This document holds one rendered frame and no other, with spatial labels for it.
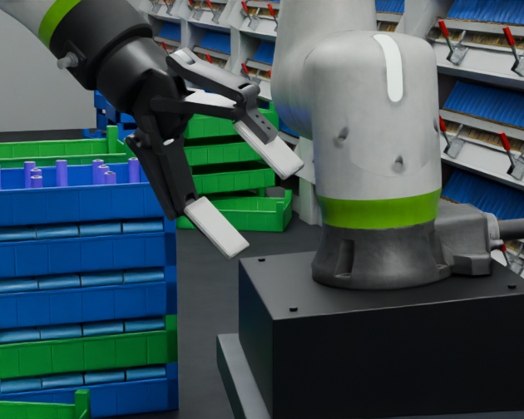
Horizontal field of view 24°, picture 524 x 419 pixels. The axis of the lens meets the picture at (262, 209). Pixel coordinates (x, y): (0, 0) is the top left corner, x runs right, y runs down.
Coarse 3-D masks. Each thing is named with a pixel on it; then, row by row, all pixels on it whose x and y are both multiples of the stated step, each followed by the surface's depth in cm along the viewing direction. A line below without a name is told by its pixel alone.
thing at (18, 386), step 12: (72, 372) 192; (84, 372) 195; (96, 372) 192; (108, 372) 192; (120, 372) 193; (132, 372) 193; (144, 372) 194; (156, 372) 194; (12, 384) 188; (24, 384) 188; (36, 384) 189; (48, 384) 189; (60, 384) 190; (72, 384) 190; (84, 384) 192
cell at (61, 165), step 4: (56, 160) 199; (60, 160) 199; (64, 160) 199; (56, 164) 199; (60, 164) 199; (64, 164) 199; (56, 168) 199; (60, 168) 199; (64, 168) 199; (60, 172) 199; (64, 172) 199; (60, 176) 199; (64, 176) 199; (60, 180) 199; (64, 180) 199; (60, 184) 199; (64, 184) 199
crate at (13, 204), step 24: (48, 168) 202; (72, 168) 203; (120, 168) 205; (0, 192) 181; (24, 192) 182; (48, 192) 183; (72, 192) 184; (96, 192) 185; (120, 192) 186; (144, 192) 187; (0, 216) 181; (24, 216) 182; (48, 216) 183; (72, 216) 185; (96, 216) 186; (120, 216) 187; (144, 216) 188
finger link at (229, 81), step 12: (168, 60) 115; (180, 60) 115; (180, 72) 115; (192, 72) 114; (204, 72) 113; (216, 72) 114; (228, 72) 114; (204, 84) 113; (216, 84) 112; (228, 84) 112; (240, 84) 112; (252, 84) 112; (228, 96) 112; (240, 96) 111
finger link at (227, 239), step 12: (192, 204) 123; (204, 204) 123; (192, 216) 122; (204, 216) 122; (216, 216) 123; (204, 228) 122; (216, 228) 122; (228, 228) 123; (216, 240) 121; (228, 240) 122; (240, 240) 122; (228, 252) 121; (240, 252) 122
